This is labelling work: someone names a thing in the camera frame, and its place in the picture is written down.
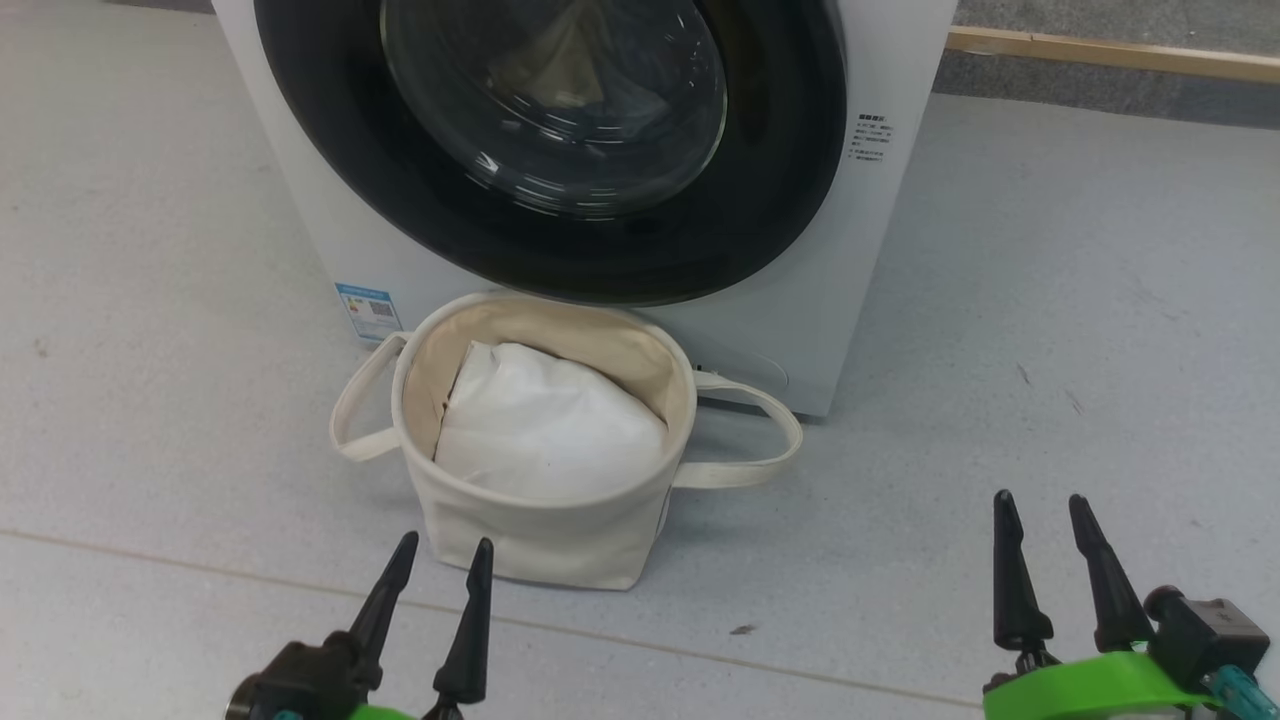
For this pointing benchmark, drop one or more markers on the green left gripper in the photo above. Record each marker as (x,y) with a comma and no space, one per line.
(385,714)

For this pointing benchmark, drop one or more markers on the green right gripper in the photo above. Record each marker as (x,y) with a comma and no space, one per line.
(1090,690)

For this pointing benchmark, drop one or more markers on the round black glass washer door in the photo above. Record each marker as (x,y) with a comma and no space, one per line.
(400,200)

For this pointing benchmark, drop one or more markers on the cream canvas laundry basket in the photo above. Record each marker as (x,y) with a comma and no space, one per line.
(540,540)

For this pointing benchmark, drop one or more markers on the white cloth basket filling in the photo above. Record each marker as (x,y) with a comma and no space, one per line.
(550,430)

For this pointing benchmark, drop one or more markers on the white front-load washing machine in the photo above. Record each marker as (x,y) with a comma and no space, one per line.
(890,250)

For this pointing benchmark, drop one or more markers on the blue energy label sticker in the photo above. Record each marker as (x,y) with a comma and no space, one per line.
(368,312)

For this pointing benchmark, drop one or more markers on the small printed text label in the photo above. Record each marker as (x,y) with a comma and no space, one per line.
(871,137)

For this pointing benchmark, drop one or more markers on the wooden floor strip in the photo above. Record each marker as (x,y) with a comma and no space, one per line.
(1120,55)

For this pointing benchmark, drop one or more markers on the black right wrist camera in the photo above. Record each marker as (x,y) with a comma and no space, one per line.
(1210,635)

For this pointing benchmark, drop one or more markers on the teal right camera connector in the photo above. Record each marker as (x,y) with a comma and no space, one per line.
(1245,695)

